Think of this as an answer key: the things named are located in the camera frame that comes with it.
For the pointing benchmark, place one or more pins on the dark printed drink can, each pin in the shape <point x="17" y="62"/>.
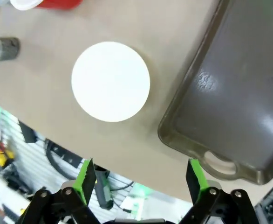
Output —
<point x="1" y="49"/>

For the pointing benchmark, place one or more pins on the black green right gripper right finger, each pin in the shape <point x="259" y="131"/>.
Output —
<point x="197" y="182"/>

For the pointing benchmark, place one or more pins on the white round plate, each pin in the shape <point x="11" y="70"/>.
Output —
<point x="111" y="81"/>

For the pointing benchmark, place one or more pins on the red plastic cup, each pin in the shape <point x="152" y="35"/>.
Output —
<point x="57" y="3"/>

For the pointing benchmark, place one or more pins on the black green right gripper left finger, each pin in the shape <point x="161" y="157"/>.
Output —
<point x="85" y="184"/>

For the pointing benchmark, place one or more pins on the yellow emergency stop box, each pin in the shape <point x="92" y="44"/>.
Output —
<point x="2" y="157"/>

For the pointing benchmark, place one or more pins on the black mounting bracket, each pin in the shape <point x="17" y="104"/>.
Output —
<point x="28" y="131"/>

